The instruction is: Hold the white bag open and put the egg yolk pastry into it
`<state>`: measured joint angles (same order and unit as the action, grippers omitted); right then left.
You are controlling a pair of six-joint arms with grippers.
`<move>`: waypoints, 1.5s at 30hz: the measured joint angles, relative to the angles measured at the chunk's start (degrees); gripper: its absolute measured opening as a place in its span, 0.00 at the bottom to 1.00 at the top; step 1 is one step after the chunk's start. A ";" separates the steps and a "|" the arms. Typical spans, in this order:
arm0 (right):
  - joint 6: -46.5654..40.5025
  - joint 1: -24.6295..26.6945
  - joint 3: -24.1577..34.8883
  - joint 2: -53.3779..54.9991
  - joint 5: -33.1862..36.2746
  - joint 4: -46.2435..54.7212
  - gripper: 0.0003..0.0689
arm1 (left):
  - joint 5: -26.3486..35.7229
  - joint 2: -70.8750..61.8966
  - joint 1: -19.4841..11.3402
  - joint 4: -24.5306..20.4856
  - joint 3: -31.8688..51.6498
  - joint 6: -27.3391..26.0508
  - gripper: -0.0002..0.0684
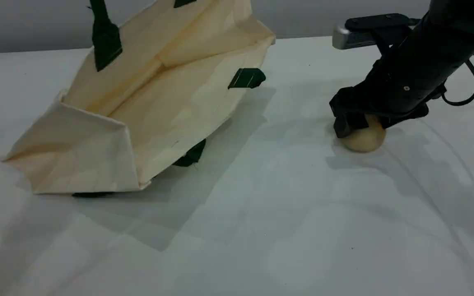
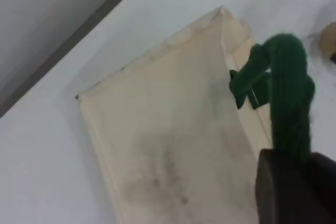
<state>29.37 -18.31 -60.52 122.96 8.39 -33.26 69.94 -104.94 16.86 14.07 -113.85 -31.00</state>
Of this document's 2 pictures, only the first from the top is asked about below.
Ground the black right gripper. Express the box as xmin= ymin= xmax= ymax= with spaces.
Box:
xmin=330 ymin=29 xmax=474 ymax=139

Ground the round egg yolk pastry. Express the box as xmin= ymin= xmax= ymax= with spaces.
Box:
xmin=340 ymin=115 xmax=387 ymax=153

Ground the white handbag with green handles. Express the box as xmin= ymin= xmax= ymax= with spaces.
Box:
xmin=0 ymin=0 xmax=277 ymax=199

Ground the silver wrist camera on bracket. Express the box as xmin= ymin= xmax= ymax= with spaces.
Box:
xmin=332 ymin=14 xmax=421 ymax=52

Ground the black cable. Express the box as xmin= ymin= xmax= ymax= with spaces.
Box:
xmin=441 ymin=60 xmax=474 ymax=123

